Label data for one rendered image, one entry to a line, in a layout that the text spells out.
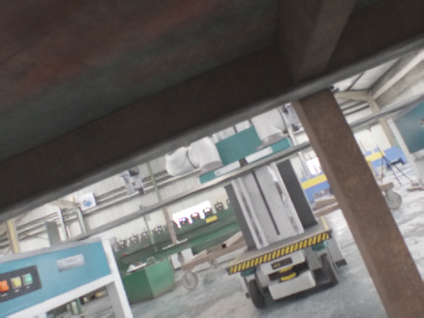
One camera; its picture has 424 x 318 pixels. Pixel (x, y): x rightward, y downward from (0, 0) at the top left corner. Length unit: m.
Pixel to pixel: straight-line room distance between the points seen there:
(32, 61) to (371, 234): 0.44
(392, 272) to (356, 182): 0.12
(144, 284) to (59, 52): 4.21
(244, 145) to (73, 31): 1.91
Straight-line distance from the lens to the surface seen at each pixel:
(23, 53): 0.36
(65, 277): 1.42
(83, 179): 0.46
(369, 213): 0.44
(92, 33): 0.34
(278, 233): 2.23
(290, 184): 2.31
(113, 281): 1.65
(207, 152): 2.08
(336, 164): 0.43
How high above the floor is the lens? 0.57
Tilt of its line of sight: 12 degrees up
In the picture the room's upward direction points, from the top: 22 degrees counter-clockwise
